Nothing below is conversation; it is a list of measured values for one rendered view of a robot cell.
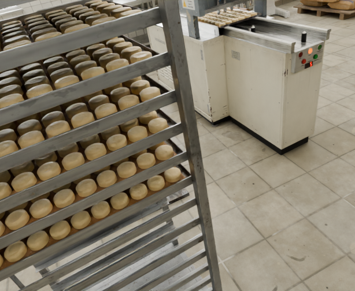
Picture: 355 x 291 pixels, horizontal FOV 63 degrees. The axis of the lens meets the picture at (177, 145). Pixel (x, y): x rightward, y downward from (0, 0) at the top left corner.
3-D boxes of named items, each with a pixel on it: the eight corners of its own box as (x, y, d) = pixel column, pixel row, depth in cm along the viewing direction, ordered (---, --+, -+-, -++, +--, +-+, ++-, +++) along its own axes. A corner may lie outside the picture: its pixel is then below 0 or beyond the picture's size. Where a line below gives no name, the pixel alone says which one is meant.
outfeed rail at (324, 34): (182, 9, 340) (181, 3, 336) (185, 8, 341) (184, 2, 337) (326, 40, 186) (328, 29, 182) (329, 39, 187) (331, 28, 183)
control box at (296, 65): (290, 71, 190) (291, 51, 182) (317, 60, 197) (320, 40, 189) (294, 73, 187) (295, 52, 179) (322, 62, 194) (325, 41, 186)
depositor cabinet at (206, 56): (159, 88, 375) (144, 20, 326) (207, 71, 395) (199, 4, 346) (213, 130, 276) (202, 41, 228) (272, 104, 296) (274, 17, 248)
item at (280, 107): (229, 123, 282) (221, 27, 231) (257, 110, 292) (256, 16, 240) (280, 159, 228) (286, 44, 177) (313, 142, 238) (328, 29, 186)
